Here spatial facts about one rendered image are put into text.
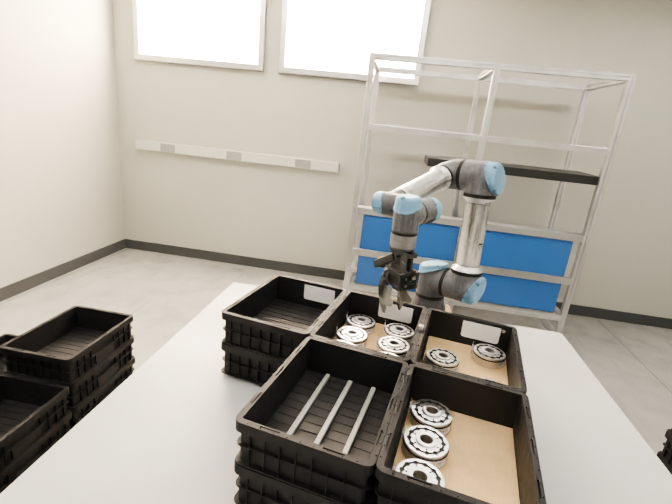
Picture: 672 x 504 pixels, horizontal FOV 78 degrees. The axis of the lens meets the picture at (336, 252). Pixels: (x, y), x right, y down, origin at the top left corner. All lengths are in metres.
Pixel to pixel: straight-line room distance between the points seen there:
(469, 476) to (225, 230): 3.76
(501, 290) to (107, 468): 2.82
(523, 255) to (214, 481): 2.71
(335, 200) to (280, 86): 1.16
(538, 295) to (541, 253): 0.33
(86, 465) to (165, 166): 3.68
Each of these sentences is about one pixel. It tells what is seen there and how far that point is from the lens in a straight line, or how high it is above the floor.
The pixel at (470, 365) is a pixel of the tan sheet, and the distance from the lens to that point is 1.45.
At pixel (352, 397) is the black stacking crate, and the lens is 1.19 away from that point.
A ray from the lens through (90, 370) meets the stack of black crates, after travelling 1.99.
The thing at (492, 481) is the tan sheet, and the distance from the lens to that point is 1.07.
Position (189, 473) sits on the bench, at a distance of 1.17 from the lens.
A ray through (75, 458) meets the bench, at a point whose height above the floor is 0.70.
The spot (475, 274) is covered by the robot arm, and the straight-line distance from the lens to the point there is 1.63.
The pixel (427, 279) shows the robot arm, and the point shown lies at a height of 0.97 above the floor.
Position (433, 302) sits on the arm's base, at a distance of 1.73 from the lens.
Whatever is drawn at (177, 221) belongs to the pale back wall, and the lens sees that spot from 4.67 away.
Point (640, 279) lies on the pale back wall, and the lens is 4.73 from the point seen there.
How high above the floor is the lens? 1.53
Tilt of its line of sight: 17 degrees down
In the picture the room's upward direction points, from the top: 6 degrees clockwise
